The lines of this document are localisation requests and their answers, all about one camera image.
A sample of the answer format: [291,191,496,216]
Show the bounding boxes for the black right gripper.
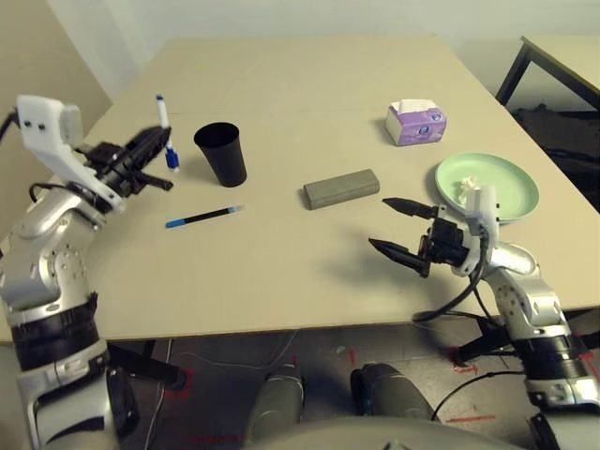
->
[367,197,470,278]

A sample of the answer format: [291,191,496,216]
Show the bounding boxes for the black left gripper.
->
[85,125,174,198]

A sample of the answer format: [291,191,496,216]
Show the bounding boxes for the white marker with blue cap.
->
[155,93,182,173]

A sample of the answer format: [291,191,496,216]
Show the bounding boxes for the grey glasses case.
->
[302,167,381,212]

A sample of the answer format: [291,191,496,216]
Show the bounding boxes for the black pen with blue cap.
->
[164,203,246,230]

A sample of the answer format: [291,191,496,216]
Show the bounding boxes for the white tissue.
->
[452,175,482,205]

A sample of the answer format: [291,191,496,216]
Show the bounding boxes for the green plate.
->
[434,152,541,224]

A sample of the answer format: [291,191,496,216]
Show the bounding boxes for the black plastic cup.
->
[193,122,248,188]

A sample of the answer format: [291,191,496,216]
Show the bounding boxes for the purple tissue pack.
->
[385,98,448,147]

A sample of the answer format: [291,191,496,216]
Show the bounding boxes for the grey robot right leg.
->
[350,363,435,423]

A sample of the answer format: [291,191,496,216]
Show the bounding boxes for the grey robot leg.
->
[350,363,435,423]
[246,367,306,432]

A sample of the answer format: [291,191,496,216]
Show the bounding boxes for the grey robot torso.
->
[233,416,540,450]

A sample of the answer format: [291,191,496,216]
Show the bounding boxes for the grey robot left leg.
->
[246,367,306,432]

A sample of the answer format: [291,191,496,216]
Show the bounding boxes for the beige side table black legs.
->
[495,35,600,112]

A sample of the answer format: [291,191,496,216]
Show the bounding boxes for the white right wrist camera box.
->
[458,185,499,276]

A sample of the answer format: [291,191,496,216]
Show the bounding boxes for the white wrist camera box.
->
[16,95,128,215]
[458,185,499,276]

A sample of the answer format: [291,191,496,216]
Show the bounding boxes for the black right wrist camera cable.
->
[412,224,498,324]

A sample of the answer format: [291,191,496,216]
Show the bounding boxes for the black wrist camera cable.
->
[0,110,23,142]
[412,224,498,324]

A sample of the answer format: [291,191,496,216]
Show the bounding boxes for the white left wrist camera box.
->
[16,95,128,215]

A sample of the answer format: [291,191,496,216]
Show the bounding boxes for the black left wrist camera cable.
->
[0,110,23,142]

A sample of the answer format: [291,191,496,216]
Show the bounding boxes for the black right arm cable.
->
[430,369,526,423]

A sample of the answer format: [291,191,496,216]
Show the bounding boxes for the white cable on floor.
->
[154,330,299,450]

